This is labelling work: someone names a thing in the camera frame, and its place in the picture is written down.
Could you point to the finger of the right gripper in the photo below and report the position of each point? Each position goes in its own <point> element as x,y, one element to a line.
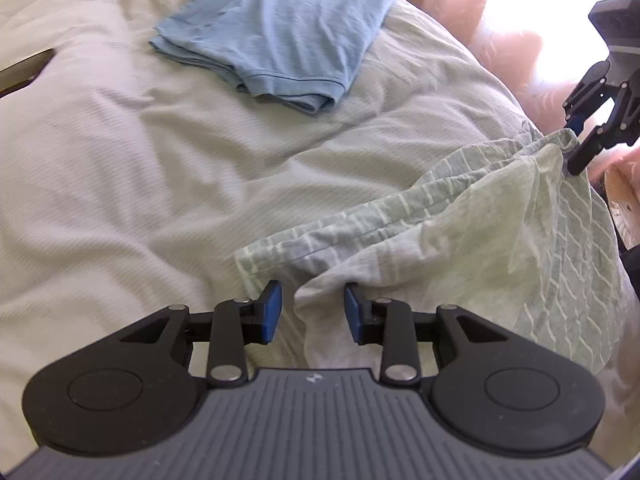
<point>586,97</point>
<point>622,126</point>

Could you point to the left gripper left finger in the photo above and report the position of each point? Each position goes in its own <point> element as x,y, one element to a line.
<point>142,384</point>

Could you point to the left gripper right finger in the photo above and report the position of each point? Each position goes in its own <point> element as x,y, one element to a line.
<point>486,385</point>

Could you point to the grey white-striped t-shirt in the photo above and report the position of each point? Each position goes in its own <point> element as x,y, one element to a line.
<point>499,228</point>

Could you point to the white bed duvet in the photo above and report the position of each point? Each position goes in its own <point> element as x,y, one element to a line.
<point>128,182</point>

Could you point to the folded blue t-shirt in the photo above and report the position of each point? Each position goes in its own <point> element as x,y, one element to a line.
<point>305,54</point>

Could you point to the dark phone on bed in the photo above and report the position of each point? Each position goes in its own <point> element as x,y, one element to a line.
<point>23,73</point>

